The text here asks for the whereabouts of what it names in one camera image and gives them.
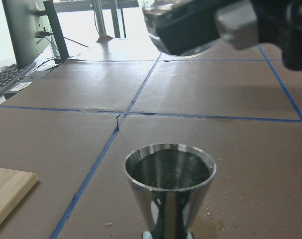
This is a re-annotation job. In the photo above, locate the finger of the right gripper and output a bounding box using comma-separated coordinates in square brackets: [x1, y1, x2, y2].
[155, 0, 259, 55]

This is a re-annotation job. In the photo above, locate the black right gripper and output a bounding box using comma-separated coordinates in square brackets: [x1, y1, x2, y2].
[251, 0, 302, 71]

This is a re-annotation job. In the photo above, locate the clear glass cup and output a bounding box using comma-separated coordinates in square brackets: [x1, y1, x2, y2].
[139, 0, 219, 57]

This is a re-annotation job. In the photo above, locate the steel jigger measuring cup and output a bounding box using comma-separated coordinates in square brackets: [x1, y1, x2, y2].
[124, 143, 217, 239]

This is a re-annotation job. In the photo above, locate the black monitor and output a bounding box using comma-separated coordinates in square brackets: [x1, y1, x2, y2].
[2, 0, 69, 69]

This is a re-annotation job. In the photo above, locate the black keyboard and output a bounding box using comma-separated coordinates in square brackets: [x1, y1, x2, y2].
[0, 62, 36, 96]

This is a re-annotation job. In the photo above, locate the bamboo cutting board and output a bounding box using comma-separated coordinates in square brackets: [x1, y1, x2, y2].
[0, 168, 38, 225]

